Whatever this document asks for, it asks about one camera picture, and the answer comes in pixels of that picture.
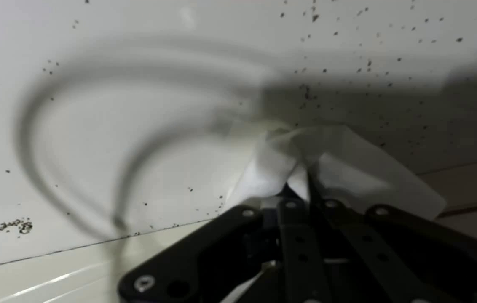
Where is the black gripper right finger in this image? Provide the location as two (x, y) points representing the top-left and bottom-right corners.
(309, 189), (477, 303)

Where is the white napkin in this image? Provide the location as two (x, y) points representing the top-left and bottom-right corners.
(227, 125), (446, 221)

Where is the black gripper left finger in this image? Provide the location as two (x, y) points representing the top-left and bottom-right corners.
(116, 189), (328, 303)

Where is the white washing machine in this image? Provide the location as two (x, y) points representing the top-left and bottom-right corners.
(0, 0), (477, 303)

